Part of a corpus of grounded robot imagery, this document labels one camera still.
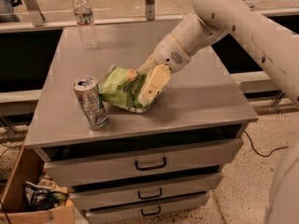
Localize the metal glass railing frame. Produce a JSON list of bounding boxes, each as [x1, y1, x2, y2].
[[0, 0, 299, 33]]

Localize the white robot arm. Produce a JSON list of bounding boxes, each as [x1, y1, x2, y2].
[[139, 0, 299, 224]]

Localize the middle grey drawer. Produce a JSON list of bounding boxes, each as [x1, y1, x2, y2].
[[71, 169, 223, 211]]

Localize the clear plastic water bottle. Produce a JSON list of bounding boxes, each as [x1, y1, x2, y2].
[[73, 0, 97, 49]]

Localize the green jalapeno chip bag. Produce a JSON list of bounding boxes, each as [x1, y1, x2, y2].
[[98, 65, 150, 113]]

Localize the crumpled snack bags in box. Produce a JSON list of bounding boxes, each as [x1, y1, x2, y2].
[[24, 175, 68, 211]]

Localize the bottom grey drawer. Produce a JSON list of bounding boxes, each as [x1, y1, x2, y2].
[[86, 192, 209, 224]]

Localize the grey drawer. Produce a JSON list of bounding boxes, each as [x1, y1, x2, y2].
[[44, 138, 243, 187], [86, 192, 209, 224], [71, 169, 223, 211]]

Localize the grey drawer cabinet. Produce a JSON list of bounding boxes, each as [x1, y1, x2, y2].
[[25, 21, 257, 224]]

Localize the top grey drawer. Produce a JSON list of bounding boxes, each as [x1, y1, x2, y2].
[[44, 138, 243, 187]]

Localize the cardboard box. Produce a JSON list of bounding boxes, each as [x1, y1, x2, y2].
[[0, 147, 75, 224]]

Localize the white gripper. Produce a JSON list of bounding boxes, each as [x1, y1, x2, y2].
[[137, 34, 191, 107]]

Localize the crushed silver redbull can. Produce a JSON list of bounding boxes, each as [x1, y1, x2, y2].
[[73, 76, 107, 130]]

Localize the black floor cable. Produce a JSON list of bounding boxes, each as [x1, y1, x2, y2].
[[243, 130, 291, 158]]

